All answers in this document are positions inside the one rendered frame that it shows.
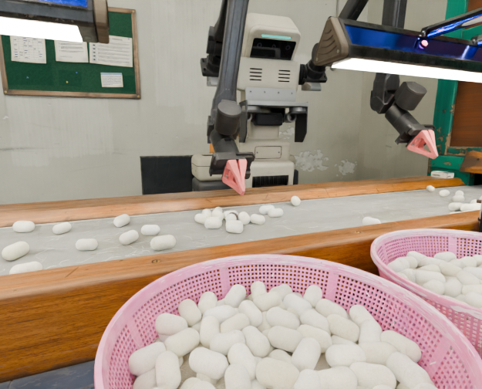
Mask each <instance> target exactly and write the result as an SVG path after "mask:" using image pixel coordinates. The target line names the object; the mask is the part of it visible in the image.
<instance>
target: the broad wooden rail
mask: <svg viewBox="0 0 482 389"><path fill-rule="evenodd" d="M427 186H433V187H434V188H449V187H458V186H466V185H465V184H464V182H463V181H462V180H461V179H460V178H435V177H431V175H430V176H419V177H408V178H385V179H373V180H361V181H340V182H328V183H316V184H294V185H282V186H271V187H259V188H245V192H244V195H240V194H239V193H237V192H236V191H235V190H234V189H225V190H214V191H192V192H181V193H169V194H146V195H134V196H123V197H111V198H89V199H77V200H66V201H44V202H32V203H20V204H9V205H0V228H5V227H13V225H14V223H15V222H17V221H31V222H33V223H34V224H35V225H40V224H49V223H57V222H74V221H82V220H91V219H100V218H116V217H118V216H120V215H123V214H125V215H129V216H134V215H151V214H160V213H168V212H177V211H193V210H202V209H211V208H216V207H220V208H227V207H236V206H245V205H261V204H270V203H279V202H288V201H291V199H292V197H293V196H297V197H298V198H299V199H300V201H304V200H313V199H322V198H338V197H347V196H356V195H372V194H381V193H390V192H398V191H415V190H424V189H426V187H427Z"/></svg>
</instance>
